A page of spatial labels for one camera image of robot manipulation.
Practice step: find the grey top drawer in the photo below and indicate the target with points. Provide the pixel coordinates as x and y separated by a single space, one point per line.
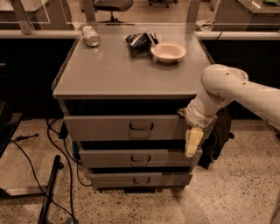
125 127

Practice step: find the grey drawer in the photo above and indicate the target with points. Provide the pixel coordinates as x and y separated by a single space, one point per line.
146 179
125 127
137 158

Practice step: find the crumpled dark chip bag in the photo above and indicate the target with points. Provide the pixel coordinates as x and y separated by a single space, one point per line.
142 39

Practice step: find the black pole stand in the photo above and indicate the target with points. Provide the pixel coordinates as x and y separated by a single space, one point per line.
49 191

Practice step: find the silver soda can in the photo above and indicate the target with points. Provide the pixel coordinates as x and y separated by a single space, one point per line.
90 36

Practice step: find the grey bottom drawer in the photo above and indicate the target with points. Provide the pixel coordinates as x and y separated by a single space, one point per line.
146 179

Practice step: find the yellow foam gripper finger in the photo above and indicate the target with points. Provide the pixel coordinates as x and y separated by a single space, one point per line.
193 137

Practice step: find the grey drawer cabinet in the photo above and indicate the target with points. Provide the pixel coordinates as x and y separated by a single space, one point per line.
115 80

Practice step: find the black backpack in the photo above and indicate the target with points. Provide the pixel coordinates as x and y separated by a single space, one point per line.
220 134

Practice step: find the grey middle drawer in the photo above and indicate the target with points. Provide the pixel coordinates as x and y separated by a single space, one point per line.
137 158

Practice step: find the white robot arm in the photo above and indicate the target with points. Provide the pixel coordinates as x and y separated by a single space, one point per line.
222 85

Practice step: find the office chair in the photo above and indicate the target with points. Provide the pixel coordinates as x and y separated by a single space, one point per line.
113 6

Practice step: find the white bowl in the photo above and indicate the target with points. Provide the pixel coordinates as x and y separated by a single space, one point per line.
168 52

